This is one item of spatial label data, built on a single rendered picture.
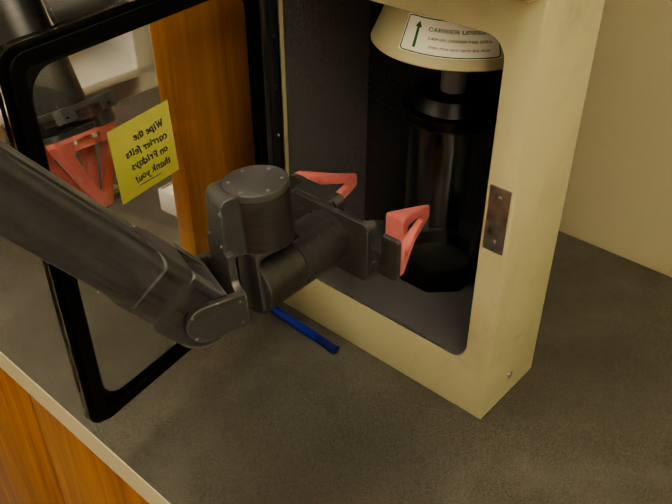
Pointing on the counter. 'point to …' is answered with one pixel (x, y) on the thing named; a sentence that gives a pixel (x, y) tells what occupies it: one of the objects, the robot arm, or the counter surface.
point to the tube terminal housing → (483, 323)
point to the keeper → (496, 219)
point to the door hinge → (269, 15)
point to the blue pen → (305, 329)
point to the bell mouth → (435, 42)
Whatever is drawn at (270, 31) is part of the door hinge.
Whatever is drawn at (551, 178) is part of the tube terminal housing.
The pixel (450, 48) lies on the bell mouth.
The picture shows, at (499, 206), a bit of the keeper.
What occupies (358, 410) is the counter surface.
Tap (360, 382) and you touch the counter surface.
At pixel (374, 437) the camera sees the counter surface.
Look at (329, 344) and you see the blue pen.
